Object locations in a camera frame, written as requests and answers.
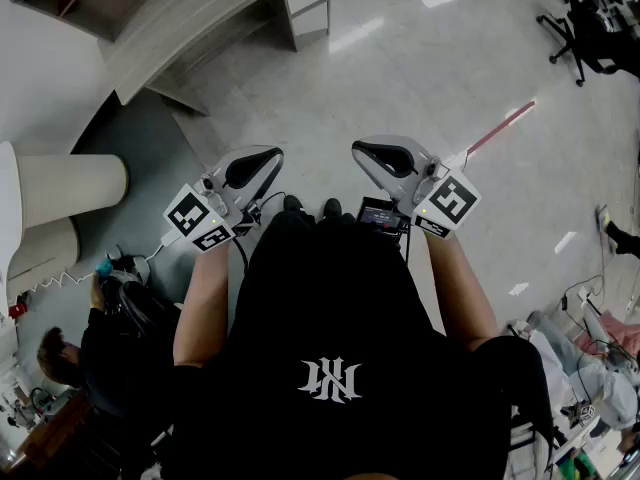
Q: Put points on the black office chair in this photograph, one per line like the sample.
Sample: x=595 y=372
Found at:
x=590 y=33

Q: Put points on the person's right black shoe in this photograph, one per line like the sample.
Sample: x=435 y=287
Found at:
x=332 y=208

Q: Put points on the person's black shoe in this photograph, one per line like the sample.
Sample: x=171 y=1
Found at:
x=332 y=208
x=292 y=204

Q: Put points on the white power adapter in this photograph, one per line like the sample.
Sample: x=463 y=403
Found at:
x=170 y=239

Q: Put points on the black bag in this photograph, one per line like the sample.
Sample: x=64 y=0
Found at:
x=135 y=308

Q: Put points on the wooden cubby shelf unit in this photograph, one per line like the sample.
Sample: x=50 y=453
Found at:
x=75 y=18

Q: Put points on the white round table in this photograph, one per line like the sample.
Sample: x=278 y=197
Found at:
x=7 y=208

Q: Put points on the white rounded device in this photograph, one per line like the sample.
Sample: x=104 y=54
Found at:
x=132 y=268

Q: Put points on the person's left black shoe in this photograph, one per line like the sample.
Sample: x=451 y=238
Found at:
x=292 y=204

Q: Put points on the person's left forearm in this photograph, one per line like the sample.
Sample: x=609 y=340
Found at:
x=200 y=308

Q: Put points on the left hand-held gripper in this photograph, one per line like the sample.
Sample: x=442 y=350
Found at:
x=200 y=218

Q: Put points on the grey cloth heap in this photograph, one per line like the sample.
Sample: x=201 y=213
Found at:
x=610 y=398

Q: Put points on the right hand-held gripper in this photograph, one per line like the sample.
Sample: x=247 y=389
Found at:
x=450 y=203

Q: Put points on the person's right forearm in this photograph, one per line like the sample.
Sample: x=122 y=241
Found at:
x=460 y=293

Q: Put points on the brown wooden cabinet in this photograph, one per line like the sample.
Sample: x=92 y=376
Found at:
x=60 y=443

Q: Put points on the pink cloth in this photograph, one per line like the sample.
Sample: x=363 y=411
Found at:
x=622 y=330

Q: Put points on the white drawer cabinet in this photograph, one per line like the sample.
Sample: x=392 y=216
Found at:
x=310 y=3

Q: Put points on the grey wooden desk with shelves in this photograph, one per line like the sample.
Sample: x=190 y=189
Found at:
x=165 y=43

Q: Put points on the red floor tape strip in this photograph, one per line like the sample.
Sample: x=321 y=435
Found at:
x=500 y=128

